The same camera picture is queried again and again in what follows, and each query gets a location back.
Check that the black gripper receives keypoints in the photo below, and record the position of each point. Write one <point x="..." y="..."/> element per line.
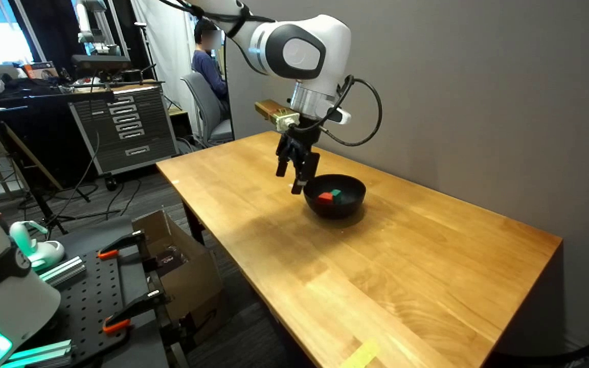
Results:
<point x="301" y="143"/>

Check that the orange block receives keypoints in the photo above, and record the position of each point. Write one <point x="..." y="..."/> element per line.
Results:
<point x="323" y="196"/>

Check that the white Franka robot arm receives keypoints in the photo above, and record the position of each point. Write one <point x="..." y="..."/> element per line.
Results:
<point x="301" y="52"/>

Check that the black bowl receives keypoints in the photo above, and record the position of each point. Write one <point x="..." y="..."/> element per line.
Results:
<point x="338" y="201"/>

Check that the grey office chair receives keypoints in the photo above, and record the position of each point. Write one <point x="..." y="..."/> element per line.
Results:
<point x="206" y="108"/>

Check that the seated person in blue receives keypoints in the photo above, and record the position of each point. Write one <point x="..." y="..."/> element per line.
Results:
<point x="207" y="64"/>

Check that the cardboard box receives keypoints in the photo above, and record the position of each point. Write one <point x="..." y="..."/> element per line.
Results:
<point x="178" y="265"/>

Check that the yellow tape strip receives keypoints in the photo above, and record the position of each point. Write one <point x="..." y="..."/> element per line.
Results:
<point x="360" y="354"/>

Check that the black device on cabinet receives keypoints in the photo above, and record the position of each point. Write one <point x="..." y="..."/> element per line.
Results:
<point x="101" y="66"/>

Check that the black perforated breadboard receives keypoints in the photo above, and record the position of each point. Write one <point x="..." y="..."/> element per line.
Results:
<point x="97" y="299"/>

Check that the silver aluminium extrusion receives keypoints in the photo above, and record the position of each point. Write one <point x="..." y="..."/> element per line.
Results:
<point x="63" y="269"/>

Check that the black tripod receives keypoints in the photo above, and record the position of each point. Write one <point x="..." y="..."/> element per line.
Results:
<point x="36" y="170"/>

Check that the white teal handheld device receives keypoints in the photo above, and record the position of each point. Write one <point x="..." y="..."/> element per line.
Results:
<point x="36" y="245"/>

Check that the dark cluttered desk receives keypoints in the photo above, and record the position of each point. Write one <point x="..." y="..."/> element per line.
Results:
<point x="21" y="115"/>

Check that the green-lit aluminium extrusion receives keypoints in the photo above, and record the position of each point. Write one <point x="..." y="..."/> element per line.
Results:
<point x="40" y="354"/>

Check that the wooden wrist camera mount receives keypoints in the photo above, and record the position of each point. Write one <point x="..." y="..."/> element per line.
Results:
<point x="275" y="112"/>

